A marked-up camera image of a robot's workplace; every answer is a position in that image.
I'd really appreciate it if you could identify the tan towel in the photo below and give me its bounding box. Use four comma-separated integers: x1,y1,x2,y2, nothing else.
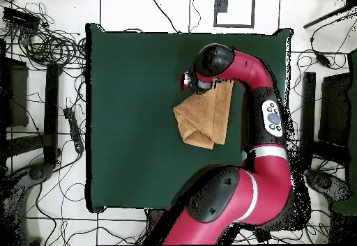
172,79,234,151

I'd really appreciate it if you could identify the black flat panel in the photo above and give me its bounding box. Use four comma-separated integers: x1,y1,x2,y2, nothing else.
318,72,353,146
0,57,29,128

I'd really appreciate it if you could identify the dark green table cloth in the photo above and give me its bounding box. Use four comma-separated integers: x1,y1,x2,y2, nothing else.
84,22,294,213

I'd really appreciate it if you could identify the black power strip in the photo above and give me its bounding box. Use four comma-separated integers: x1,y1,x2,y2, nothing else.
63,107,85,155
255,229,273,243

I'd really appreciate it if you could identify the black power adapter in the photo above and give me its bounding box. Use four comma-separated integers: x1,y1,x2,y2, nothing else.
314,52,333,68

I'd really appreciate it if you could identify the black rod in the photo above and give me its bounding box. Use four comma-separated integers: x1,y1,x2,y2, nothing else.
303,5,349,29

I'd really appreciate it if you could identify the black stand crossbar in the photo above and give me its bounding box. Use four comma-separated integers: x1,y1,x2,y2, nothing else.
313,139,349,166
5,133,47,157

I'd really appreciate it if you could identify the grey stand base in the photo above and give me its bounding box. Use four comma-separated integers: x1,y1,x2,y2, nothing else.
0,162,55,246
305,169,353,202

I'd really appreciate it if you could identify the black electronics box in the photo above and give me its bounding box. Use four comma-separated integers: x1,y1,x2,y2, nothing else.
2,6,41,31

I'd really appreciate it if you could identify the tangle of black cables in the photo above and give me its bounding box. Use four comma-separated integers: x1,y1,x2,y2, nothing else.
5,1,86,70

